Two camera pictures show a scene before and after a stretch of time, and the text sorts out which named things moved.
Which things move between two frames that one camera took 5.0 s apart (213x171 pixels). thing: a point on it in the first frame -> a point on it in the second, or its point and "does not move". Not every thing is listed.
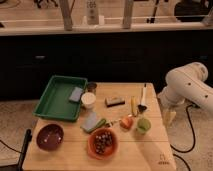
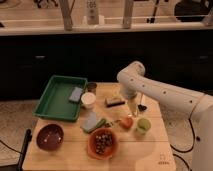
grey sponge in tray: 76,94 does not move
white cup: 88,100 does not move
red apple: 126,123 does not move
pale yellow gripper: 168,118 -> 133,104
